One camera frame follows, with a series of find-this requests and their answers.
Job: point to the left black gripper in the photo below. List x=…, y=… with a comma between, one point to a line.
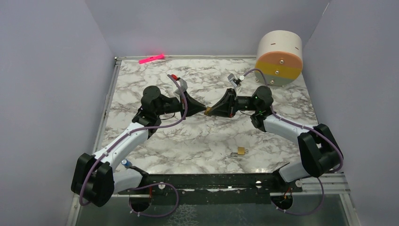
x=194, y=107

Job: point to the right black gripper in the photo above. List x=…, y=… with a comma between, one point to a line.
x=226, y=107

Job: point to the brass padlock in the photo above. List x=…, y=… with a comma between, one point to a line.
x=207, y=111
x=240, y=151

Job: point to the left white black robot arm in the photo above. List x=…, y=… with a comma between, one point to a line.
x=93, y=178

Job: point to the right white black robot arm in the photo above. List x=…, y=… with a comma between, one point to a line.
x=319, y=151

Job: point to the pink marker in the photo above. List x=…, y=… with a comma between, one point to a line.
x=151, y=58

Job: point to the cream cylinder with coloured face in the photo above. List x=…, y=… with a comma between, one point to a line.
x=280, y=57

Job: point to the blue capacitor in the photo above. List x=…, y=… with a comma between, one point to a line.
x=126, y=163

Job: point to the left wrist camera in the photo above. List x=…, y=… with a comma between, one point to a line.
x=180, y=85

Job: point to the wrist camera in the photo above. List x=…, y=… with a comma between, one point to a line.
x=236, y=81
x=180, y=85

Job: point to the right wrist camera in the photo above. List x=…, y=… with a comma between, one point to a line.
x=236, y=81

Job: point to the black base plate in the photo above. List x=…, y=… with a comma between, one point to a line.
x=203, y=189

